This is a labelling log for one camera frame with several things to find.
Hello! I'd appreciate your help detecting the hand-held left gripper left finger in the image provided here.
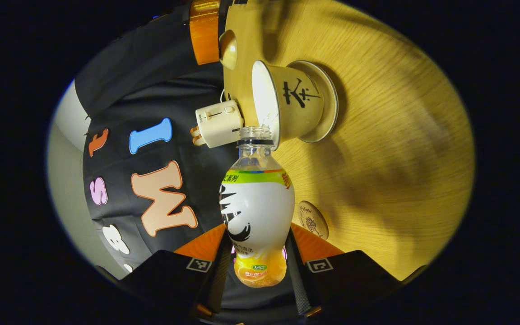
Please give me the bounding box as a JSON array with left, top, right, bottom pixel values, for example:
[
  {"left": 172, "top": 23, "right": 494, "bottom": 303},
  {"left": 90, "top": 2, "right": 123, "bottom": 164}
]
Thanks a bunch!
[{"left": 119, "top": 223, "right": 234, "bottom": 320}]

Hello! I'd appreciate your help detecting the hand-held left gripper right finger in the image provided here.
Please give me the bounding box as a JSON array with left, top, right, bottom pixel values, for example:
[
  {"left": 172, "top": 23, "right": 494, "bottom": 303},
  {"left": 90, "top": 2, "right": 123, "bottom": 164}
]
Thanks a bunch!
[{"left": 286, "top": 222, "right": 401, "bottom": 317}]

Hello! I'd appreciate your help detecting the beige teacup lid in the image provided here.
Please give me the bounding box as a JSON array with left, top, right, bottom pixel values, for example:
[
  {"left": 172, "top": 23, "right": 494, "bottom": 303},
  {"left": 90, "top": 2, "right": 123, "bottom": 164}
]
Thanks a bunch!
[{"left": 219, "top": 29, "right": 238, "bottom": 71}]

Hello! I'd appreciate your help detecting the round brown coaster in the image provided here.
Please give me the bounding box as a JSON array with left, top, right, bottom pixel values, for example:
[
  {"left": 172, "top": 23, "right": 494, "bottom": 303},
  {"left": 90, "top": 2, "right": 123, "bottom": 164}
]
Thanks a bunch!
[{"left": 297, "top": 201, "right": 330, "bottom": 240}]

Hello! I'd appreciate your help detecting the white orange water bottle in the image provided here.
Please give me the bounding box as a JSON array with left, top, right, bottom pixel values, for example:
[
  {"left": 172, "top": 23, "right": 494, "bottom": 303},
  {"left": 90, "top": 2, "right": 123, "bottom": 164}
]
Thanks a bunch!
[{"left": 219, "top": 126, "right": 296, "bottom": 288}]

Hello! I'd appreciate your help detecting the beige ceramic teacup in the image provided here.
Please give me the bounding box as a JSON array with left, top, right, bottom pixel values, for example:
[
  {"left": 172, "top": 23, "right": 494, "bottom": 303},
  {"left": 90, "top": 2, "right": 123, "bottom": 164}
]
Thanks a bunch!
[{"left": 252, "top": 60, "right": 325, "bottom": 151}]

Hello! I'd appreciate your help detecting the black backdrop cloth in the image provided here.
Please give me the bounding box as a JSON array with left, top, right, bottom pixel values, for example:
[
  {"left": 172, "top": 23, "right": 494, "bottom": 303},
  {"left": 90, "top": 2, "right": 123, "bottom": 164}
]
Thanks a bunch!
[{"left": 74, "top": 5, "right": 306, "bottom": 312}]

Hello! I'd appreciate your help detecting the cream toaster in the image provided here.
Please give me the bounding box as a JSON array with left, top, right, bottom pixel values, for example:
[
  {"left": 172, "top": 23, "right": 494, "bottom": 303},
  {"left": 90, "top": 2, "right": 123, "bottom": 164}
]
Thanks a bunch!
[{"left": 195, "top": 100, "right": 244, "bottom": 149}]

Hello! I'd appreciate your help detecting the beige ceramic saucer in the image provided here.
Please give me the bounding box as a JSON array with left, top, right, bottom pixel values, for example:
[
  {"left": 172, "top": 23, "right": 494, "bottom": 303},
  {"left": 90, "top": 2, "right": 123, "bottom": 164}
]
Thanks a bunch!
[{"left": 287, "top": 60, "right": 339, "bottom": 144}]

